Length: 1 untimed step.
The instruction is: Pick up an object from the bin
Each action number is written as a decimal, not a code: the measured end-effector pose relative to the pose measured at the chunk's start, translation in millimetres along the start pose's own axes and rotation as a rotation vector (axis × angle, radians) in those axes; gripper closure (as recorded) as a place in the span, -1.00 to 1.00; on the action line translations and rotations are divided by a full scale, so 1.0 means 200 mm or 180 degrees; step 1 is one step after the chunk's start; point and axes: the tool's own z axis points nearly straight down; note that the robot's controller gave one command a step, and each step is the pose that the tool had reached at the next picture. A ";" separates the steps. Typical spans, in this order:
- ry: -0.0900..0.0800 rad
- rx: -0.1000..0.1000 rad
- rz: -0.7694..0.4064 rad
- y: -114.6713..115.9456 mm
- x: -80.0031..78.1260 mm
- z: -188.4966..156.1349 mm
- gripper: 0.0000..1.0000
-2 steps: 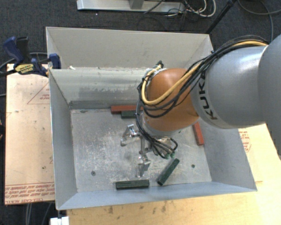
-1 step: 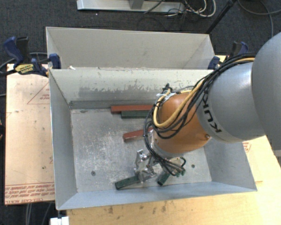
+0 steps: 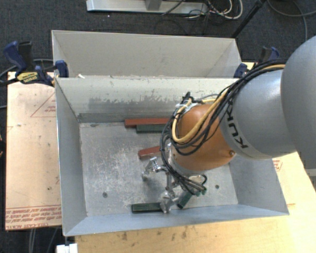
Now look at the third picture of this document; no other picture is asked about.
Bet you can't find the dark green flat block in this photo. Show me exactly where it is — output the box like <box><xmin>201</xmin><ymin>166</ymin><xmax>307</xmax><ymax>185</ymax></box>
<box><xmin>131</xmin><ymin>202</ymin><xmax>163</xmax><ymax>214</ymax></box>
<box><xmin>135</xmin><ymin>124</ymin><xmax>168</xmax><ymax>134</ymax></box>

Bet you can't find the short red-brown flat block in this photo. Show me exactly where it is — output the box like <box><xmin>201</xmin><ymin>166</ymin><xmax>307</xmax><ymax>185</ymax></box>
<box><xmin>137</xmin><ymin>145</ymin><xmax>162</xmax><ymax>160</ymax></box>

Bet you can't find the long red-brown flat block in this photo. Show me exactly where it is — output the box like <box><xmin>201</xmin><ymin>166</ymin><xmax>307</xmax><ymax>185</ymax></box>
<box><xmin>124</xmin><ymin>118</ymin><xmax>171</xmax><ymax>128</ymax></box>

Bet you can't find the brown cardboard board, red print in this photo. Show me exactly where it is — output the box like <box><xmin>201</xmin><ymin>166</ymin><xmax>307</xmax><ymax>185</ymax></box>
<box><xmin>5</xmin><ymin>71</ymin><xmax>297</xmax><ymax>231</ymax></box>

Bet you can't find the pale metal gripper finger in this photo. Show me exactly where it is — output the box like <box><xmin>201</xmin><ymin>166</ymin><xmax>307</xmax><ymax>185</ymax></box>
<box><xmin>159</xmin><ymin>191</ymin><xmax>179</xmax><ymax>215</ymax></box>
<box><xmin>141</xmin><ymin>157</ymin><xmax>163</xmax><ymax>182</ymax></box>

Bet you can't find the black cylinder on white bracket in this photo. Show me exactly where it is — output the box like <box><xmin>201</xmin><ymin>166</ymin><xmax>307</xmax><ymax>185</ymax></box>
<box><xmin>176</xmin><ymin>174</ymin><xmax>204</xmax><ymax>210</ymax></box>

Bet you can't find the grey metal bin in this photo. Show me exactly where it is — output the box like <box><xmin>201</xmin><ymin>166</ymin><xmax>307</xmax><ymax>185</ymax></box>
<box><xmin>51</xmin><ymin>30</ymin><xmax>290</xmax><ymax>237</ymax></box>

